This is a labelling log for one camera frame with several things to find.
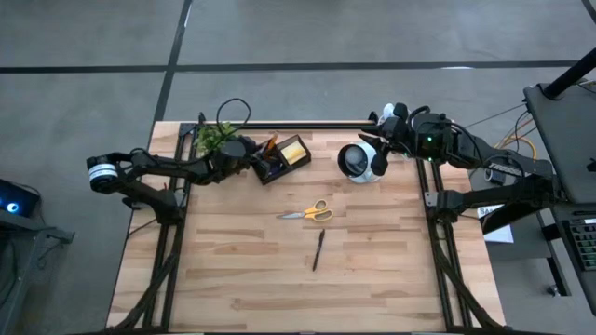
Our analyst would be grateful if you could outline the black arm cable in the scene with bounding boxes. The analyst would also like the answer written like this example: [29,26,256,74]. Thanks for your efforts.
[407,104,434,127]
[214,97,252,143]

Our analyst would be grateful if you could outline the yellow extension cable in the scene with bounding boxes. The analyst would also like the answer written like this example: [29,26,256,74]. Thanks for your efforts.
[493,118,539,162]

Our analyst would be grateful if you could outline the computer keyboard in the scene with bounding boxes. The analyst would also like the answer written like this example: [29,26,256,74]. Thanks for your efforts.
[567,218,596,274]

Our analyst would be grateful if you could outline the white desk lamp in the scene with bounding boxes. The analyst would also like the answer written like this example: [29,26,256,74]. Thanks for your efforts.
[336,141,387,184]

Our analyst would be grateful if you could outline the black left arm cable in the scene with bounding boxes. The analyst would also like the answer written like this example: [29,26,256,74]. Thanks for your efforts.
[214,97,252,143]

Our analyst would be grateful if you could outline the green plant white pot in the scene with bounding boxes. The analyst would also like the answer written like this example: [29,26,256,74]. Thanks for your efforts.
[194,121,239,158]

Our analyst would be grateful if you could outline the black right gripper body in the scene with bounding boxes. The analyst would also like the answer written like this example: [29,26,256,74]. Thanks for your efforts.
[379,115,413,157]

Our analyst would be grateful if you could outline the yellow sticky notes pad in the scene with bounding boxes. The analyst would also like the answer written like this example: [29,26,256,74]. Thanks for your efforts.
[283,144,307,166]

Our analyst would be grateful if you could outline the black desk support beam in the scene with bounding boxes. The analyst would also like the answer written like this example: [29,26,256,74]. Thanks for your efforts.
[480,199,560,235]

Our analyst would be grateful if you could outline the yellow handled scissors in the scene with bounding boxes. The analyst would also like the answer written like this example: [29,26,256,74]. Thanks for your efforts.
[276,198,334,223]

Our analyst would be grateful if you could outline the black cart desk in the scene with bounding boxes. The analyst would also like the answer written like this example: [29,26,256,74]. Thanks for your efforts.
[522,81,596,206]

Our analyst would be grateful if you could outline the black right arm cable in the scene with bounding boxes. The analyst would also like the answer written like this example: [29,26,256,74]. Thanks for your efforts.
[407,104,434,127]

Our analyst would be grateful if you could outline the black pole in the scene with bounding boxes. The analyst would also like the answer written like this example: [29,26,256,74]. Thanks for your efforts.
[542,46,596,101]

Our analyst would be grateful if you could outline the white paper sheet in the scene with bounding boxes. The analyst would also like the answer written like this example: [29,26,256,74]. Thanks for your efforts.
[476,204,516,245]

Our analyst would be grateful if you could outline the grey side table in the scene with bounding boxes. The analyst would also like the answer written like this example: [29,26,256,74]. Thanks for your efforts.
[0,208,75,335]

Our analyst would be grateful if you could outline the black mesh desk organizer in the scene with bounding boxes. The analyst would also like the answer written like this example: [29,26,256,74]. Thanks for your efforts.
[250,134,312,186]

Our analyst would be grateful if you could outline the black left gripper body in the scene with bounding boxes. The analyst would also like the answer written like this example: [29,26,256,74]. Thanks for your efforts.
[211,138,258,181]

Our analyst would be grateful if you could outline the black pen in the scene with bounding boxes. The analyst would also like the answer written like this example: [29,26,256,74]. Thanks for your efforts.
[312,228,327,273]

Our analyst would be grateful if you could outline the black keyboard shelf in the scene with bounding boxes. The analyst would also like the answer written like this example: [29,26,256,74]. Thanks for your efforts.
[549,202,596,317]

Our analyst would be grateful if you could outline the black aluminium rig frame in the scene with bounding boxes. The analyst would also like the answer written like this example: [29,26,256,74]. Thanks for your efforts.
[106,111,518,335]

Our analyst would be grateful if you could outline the black computer tower blue light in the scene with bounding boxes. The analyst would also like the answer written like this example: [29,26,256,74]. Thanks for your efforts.
[0,178,41,218]

